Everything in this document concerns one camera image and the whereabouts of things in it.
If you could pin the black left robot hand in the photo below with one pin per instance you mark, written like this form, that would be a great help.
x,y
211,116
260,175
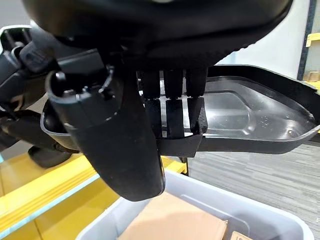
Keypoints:
x,y
22,75

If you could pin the black sole-shaped plastic part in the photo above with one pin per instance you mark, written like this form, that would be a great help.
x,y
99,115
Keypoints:
x,y
250,117

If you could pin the small brown cardboard box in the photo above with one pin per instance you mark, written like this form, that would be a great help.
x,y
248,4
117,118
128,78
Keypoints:
x,y
239,236

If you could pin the dark rack with yellow beam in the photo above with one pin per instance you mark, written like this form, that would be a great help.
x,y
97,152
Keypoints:
x,y
310,37

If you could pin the brown cardboard sheet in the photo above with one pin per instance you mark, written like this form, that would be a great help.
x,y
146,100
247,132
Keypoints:
x,y
180,220

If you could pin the grey plastic box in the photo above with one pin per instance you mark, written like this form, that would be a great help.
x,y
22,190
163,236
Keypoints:
x,y
225,207

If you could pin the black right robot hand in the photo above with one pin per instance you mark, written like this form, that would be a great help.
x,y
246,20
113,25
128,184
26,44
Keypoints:
x,y
120,155

